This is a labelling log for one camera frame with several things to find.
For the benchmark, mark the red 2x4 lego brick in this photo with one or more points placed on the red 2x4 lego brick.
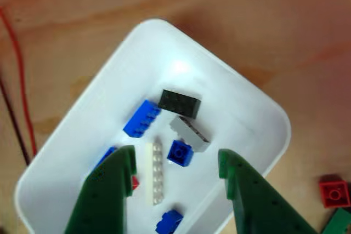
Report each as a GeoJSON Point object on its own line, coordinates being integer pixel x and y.
{"type": "Point", "coordinates": [135, 183]}

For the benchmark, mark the long white lego brick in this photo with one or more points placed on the long white lego brick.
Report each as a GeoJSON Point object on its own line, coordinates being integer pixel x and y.
{"type": "Point", "coordinates": [155, 173]}

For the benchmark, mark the blue 2x2 lego brick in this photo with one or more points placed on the blue 2x2 lego brick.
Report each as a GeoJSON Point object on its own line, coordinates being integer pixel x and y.
{"type": "Point", "coordinates": [168, 223]}
{"type": "Point", "coordinates": [179, 153]}

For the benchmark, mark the light grey 2x4 lego brick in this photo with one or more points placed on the light grey 2x4 lego brick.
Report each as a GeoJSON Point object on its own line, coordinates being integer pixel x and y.
{"type": "Point", "coordinates": [189, 135]}

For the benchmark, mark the dark green 2x4 lego brick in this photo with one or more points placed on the dark green 2x4 lego brick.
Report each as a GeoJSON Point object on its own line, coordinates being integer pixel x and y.
{"type": "Point", "coordinates": [179, 103]}

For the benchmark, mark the red 2x2 lego brick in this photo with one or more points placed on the red 2x2 lego brick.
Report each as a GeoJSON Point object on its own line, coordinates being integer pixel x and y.
{"type": "Point", "coordinates": [334, 193]}

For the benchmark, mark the white plastic bin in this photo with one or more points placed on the white plastic bin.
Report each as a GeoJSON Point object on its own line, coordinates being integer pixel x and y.
{"type": "Point", "coordinates": [233, 108]}

